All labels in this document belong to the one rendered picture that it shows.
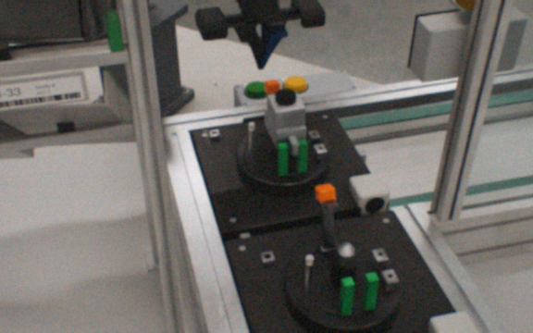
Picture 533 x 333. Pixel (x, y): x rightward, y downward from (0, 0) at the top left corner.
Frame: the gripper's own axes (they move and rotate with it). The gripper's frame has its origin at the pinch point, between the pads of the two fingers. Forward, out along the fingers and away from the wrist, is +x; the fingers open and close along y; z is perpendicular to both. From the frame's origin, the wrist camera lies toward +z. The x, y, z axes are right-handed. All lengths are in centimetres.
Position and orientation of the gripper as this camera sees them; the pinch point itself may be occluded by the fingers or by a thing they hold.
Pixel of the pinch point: (260, 48)
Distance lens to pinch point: 106.5
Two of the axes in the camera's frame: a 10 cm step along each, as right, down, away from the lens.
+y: -9.6, 1.6, -2.1
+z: -2.6, -6.1, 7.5
